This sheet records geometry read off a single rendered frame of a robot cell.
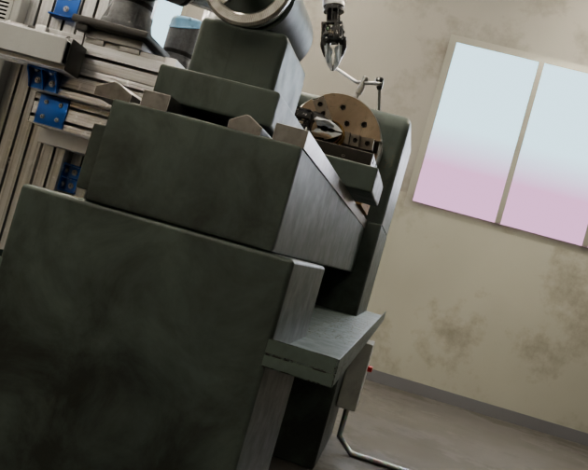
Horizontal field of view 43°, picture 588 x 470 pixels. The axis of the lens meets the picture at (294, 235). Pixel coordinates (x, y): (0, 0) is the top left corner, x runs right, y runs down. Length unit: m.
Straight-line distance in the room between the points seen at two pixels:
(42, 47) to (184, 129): 1.07
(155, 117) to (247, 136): 0.14
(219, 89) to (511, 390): 4.30
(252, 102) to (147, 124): 0.16
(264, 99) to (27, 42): 1.12
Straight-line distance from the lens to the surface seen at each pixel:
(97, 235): 1.15
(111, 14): 2.24
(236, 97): 1.17
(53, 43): 2.14
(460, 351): 5.19
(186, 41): 2.71
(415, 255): 5.15
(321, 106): 2.45
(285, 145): 1.09
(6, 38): 2.21
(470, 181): 5.21
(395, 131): 2.62
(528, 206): 5.25
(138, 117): 1.16
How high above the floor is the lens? 0.69
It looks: 1 degrees up
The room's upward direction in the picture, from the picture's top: 16 degrees clockwise
